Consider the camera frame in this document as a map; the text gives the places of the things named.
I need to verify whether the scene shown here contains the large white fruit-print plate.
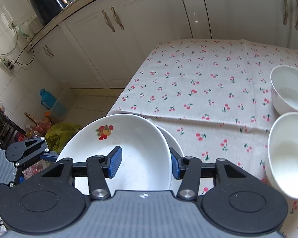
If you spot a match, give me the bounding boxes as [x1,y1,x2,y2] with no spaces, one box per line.
[157,126,184,196]

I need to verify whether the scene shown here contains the white floral bowl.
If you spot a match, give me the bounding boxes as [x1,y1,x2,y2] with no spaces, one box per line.
[265,112,298,199]

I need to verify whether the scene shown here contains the white kitchen base cabinets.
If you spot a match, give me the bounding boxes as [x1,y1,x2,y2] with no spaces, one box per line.
[26,0,298,89]

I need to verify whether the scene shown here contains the yellow plastic bag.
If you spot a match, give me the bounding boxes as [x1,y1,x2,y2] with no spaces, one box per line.
[45,123,82,154]

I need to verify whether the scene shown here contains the cherry print tablecloth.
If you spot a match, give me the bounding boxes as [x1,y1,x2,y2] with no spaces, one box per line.
[106,38,298,238]

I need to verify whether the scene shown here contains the blue thermos jug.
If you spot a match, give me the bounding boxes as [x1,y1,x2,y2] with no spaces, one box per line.
[40,89,57,110]

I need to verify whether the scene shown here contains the white power strip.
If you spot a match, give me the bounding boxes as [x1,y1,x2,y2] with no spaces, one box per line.
[0,57,14,71]

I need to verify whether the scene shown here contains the black air fryer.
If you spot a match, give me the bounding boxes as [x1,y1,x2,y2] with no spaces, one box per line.
[30,0,68,26]

